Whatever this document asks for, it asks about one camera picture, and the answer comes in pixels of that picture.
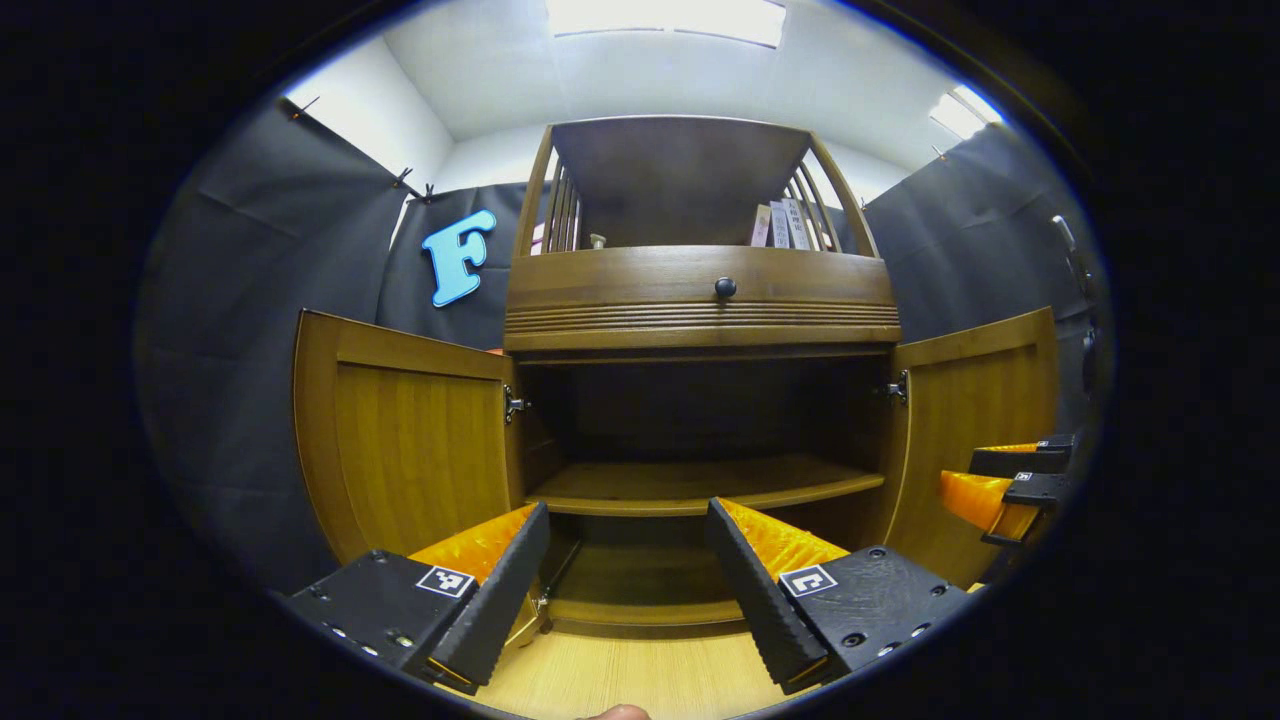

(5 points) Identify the small ceiling light panel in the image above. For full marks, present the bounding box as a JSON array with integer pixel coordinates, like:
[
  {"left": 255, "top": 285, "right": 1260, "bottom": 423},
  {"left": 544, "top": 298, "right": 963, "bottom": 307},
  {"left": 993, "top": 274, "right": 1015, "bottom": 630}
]
[{"left": 928, "top": 83, "right": 1006, "bottom": 141}]

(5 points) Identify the wooden shoe cabinet door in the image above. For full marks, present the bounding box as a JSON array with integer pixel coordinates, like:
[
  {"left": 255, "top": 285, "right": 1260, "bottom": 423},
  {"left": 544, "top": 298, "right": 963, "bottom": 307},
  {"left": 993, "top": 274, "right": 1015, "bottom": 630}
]
[
  {"left": 880, "top": 306, "right": 1061, "bottom": 589},
  {"left": 292, "top": 308, "right": 531, "bottom": 566}
]

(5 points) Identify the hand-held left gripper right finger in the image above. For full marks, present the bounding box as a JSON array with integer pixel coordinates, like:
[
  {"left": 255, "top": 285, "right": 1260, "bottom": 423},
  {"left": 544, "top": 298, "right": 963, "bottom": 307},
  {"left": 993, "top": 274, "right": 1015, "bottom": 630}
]
[{"left": 705, "top": 496, "right": 973, "bottom": 696}]

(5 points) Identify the wooden inner cabinet shelf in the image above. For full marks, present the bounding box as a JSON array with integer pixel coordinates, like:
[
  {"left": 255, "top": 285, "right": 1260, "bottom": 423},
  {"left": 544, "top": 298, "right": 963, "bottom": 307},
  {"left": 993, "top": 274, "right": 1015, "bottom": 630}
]
[{"left": 525, "top": 453, "right": 887, "bottom": 518}]

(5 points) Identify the wooden cabinet drawer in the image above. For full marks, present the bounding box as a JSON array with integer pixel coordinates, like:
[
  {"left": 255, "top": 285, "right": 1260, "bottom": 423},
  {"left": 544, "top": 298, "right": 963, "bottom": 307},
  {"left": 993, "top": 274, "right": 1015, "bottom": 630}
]
[{"left": 503, "top": 245, "right": 903, "bottom": 353}]

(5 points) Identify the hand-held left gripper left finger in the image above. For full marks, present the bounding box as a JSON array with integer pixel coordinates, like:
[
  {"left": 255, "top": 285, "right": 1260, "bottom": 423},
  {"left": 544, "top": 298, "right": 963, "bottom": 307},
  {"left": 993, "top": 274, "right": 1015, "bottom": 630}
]
[{"left": 283, "top": 500, "right": 553, "bottom": 696}]

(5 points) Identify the black backdrop cloth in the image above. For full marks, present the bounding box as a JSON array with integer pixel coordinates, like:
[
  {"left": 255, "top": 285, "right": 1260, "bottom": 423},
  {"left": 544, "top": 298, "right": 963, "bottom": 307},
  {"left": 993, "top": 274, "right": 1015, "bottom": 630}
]
[{"left": 135, "top": 95, "right": 1111, "bottom": 596}]

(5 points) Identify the large ceiling light panel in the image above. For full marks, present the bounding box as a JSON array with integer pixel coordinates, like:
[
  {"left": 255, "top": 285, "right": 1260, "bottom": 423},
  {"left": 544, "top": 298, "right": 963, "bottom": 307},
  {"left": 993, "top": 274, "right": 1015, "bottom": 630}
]
[{"left": 545, "top": 0, "right": 788, "bottom": 49}]

